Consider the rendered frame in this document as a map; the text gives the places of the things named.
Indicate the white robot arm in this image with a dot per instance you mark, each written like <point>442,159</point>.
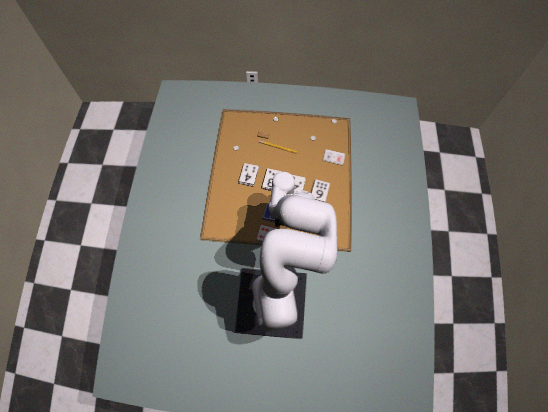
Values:
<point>282,247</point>

